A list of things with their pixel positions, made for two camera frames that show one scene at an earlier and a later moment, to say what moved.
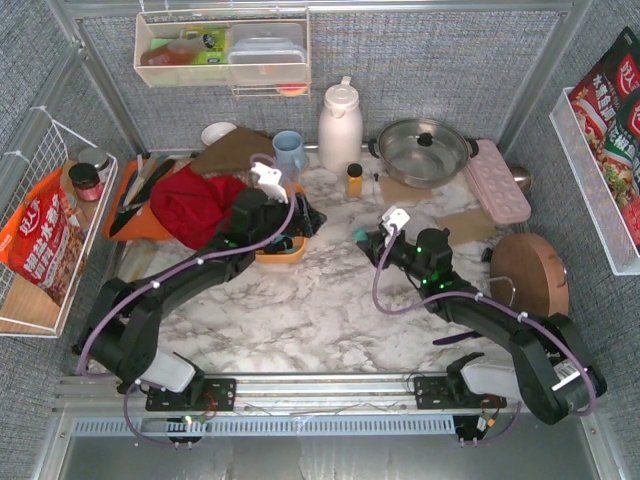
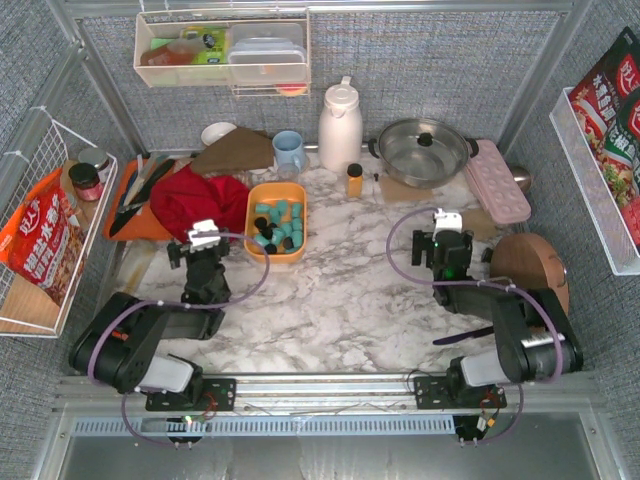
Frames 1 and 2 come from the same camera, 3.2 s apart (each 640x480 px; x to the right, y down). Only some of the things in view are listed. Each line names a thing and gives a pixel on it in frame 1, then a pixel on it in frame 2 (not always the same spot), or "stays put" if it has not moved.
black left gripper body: x=298 y=220 to x=198 y=251
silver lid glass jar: x=97 y=157 stays put
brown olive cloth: x=232 y=151 stays put
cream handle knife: x=145 y=169 stays put
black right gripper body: x=377 y=242 to x=420 y=245
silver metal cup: x=522 y=178 stays put
